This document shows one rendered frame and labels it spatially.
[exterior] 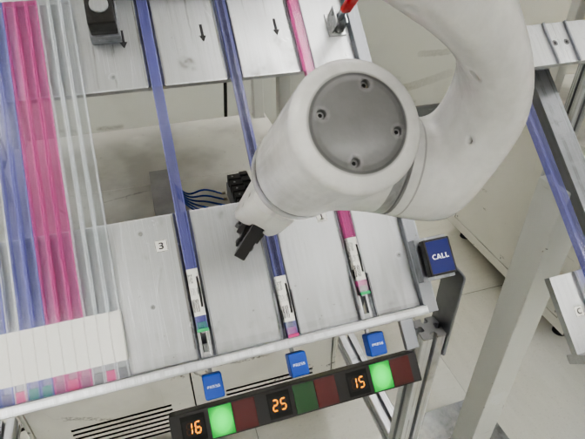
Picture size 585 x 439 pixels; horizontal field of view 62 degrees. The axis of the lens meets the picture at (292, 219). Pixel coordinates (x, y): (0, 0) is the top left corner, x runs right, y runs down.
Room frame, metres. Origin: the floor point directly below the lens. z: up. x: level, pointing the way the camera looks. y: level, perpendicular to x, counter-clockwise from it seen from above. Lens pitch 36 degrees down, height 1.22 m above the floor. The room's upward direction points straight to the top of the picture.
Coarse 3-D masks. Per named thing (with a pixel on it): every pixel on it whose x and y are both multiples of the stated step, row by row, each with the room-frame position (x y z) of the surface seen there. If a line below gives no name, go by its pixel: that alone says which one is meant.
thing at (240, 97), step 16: (224, 0) 0.77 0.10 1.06; (224, 16) 0.75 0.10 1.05; (224, 32) 0.73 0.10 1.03; (240, 80) 0.68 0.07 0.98; (240, 96) 0.66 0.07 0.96; (240, 112) 0.64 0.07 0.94; (256, 144) 0.61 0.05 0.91; (272, 240) 0.51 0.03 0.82; (272, 256) 0.50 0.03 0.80; (272, 272) 0.49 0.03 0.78
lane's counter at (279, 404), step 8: (280, 392) 0.39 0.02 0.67; (288, 392) 0.39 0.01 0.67; (272, 400) 0.38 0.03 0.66; (280, 400) 0.38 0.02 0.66; (288, 400) 0.38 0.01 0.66; (272, 408) 0.37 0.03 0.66; (280, 408) 0.37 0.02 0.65; (288, 408) 0.37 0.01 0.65; (272, 416) 0.36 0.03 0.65; (280, 416) 0.37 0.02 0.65
